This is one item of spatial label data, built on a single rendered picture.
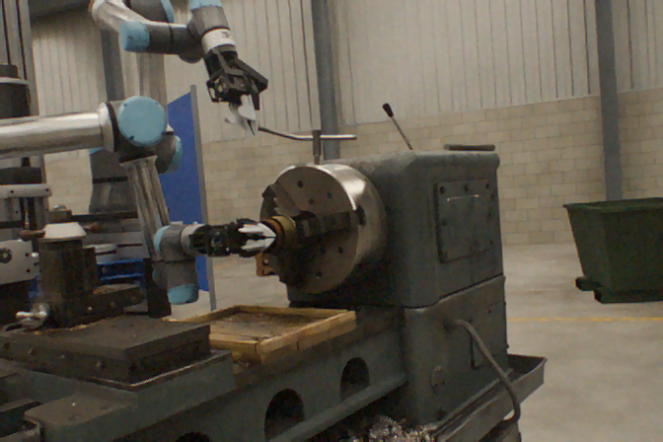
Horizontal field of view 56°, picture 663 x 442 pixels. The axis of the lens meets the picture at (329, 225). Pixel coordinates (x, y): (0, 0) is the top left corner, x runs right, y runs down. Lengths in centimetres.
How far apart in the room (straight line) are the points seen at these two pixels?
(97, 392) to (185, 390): 13
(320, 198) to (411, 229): 24
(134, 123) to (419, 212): 70
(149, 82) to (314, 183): 70
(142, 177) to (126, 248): 27
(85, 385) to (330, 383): 54
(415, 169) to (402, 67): 1037
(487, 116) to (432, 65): 137
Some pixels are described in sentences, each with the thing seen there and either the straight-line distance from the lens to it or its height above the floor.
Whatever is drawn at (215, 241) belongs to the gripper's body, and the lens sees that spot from 142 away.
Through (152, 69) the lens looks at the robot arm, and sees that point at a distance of 198.
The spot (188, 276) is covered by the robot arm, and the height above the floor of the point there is 99.
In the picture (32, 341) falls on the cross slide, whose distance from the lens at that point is 116.
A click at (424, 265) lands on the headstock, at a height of 97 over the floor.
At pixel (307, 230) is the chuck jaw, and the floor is 108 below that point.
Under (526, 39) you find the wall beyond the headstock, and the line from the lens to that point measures 1163.
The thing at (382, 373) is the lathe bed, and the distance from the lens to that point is 153.
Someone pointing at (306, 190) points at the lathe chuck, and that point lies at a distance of 150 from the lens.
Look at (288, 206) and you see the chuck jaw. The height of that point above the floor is 114.
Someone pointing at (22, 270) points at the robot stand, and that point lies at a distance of 153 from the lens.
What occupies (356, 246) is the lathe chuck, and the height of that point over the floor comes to 104.
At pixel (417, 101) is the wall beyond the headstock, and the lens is 1173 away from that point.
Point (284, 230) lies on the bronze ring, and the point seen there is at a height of 109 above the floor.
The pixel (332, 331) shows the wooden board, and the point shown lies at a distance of 131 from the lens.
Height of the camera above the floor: 117
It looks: 3 degrees down
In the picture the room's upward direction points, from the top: 5 degrees counter-clockwise
